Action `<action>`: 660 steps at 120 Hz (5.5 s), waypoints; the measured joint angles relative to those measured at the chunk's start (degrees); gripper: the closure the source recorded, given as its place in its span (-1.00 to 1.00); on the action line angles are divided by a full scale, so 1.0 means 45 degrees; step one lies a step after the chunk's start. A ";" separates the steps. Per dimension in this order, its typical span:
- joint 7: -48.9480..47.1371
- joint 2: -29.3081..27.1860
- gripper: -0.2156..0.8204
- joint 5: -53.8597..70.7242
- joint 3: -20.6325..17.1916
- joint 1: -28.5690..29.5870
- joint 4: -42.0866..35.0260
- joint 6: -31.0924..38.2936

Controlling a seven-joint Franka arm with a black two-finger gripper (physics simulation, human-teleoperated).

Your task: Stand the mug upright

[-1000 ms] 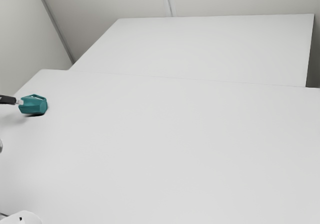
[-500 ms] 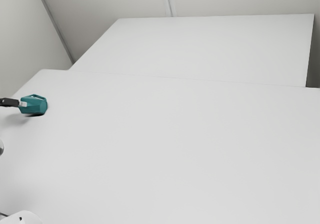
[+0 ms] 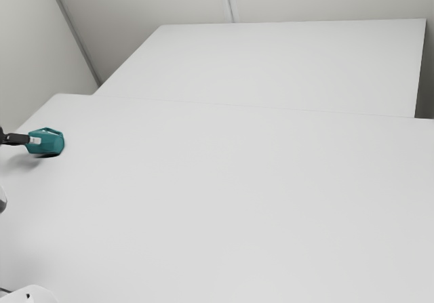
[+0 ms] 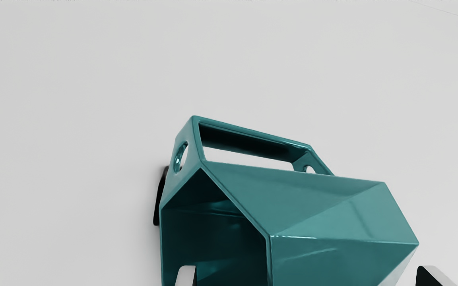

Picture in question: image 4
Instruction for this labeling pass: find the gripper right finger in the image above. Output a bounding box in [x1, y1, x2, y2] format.
[416, 265, 457, 286]

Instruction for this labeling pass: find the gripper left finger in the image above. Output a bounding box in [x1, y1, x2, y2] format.
[175, 265, 197, 286]

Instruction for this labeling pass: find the teal faceted mug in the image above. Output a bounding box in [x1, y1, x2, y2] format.
[159, 115, 419, 286]

